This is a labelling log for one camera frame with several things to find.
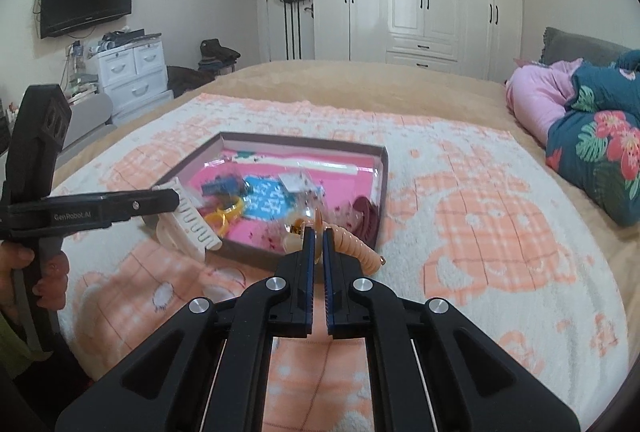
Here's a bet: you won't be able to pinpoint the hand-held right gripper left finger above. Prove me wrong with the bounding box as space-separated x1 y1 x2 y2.
55 227 322 432

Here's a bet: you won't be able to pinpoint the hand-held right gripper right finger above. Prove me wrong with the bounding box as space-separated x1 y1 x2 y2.
321 227 583 432

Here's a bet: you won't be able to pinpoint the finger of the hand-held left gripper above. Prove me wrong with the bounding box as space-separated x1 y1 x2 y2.
7 188 180 233

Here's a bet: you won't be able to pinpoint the beige spiral hair tie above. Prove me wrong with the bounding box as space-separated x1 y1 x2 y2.
282 207 388 275

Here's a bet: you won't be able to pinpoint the sheer floral bow hair clip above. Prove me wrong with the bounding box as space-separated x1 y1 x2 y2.
250 167 366 257

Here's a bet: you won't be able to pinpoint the white hair claw clip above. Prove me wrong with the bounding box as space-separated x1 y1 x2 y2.
151 177 223 261

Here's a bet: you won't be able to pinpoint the small clear bag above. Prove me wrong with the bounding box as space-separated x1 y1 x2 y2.
277 172 323 200

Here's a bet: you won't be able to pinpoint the shallow pink-lined jewelry box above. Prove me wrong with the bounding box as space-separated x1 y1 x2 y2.
150 131 390 270

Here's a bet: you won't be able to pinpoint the bagged yellow bangle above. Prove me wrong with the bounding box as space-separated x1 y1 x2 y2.
200 198 247 239

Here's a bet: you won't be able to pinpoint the blue hair clip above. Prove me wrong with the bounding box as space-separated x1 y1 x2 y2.
201 179 250 207

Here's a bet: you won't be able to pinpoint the person's left forearm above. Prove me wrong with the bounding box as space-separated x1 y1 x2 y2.
0 309 37 378

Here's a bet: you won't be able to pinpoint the person's left hand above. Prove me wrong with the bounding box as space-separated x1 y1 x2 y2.
0 244 69 313

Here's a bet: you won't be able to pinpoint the cluttered side shelf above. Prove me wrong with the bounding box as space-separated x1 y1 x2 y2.
62 42 101 105

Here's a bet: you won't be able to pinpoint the dark red hair clip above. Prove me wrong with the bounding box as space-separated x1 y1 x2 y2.
350 196 383 239

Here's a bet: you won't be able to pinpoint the white drawer cabinet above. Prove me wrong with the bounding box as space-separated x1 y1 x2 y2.
96 39 175 115

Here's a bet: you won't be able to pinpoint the dark bag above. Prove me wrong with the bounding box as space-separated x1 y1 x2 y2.
166 66 216 98

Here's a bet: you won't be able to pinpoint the orange and white printed blanket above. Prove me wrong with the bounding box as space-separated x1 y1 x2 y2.
50 92 628 432

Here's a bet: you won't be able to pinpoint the pile of dark clothes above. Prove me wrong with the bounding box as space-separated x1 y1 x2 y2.
198 39 241 71

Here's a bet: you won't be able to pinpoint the tan bedspread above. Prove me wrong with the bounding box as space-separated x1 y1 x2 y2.
50 59 640 413

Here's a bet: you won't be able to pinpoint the white door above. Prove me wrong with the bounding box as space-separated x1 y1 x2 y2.
255 0 316 62

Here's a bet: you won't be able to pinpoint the pink quilt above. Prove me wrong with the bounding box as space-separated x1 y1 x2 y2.
505 58 583 145

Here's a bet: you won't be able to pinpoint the dark floral quilt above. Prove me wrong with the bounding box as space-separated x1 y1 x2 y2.
545 50 640 227

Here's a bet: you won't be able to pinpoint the grey pillow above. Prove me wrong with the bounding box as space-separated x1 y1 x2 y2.
541 26 633 65

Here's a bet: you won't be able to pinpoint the black hanging straps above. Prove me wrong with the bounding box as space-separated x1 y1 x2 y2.
282 3 303 61

